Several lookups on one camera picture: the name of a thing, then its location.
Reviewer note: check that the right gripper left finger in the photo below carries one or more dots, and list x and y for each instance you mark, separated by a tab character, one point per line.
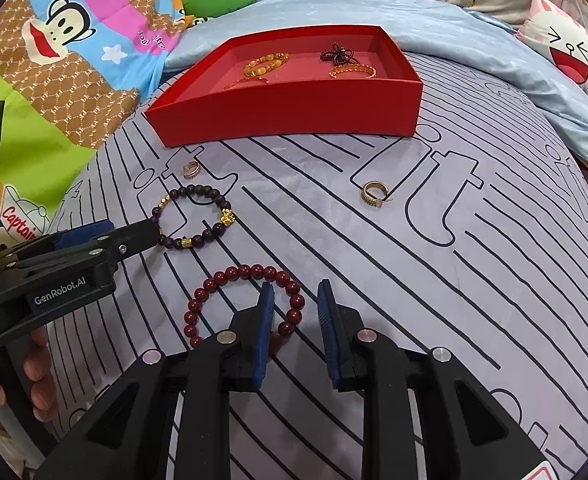
170	414

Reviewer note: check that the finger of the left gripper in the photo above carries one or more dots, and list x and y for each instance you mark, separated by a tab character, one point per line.
93	233
127	241

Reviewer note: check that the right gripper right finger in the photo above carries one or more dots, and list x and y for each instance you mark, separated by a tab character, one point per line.
425	414

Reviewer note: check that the left hand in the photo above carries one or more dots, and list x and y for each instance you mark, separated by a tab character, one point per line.
37	368

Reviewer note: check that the small gold hoop earring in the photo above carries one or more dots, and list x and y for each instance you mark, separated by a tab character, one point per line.
191	169

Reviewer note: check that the colourful cartoon monkey quilt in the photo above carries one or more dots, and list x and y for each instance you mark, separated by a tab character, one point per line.
71	72

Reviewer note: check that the red cardboard tray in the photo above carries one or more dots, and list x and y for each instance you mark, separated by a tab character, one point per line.
313	79

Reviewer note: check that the grey striped bed sheet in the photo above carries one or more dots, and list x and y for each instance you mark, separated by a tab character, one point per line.
483	251

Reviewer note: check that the light blue blanket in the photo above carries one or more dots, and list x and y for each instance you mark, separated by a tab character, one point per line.
428	27

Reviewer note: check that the pink white cartoon pillow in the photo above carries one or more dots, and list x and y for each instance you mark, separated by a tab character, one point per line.
555	35

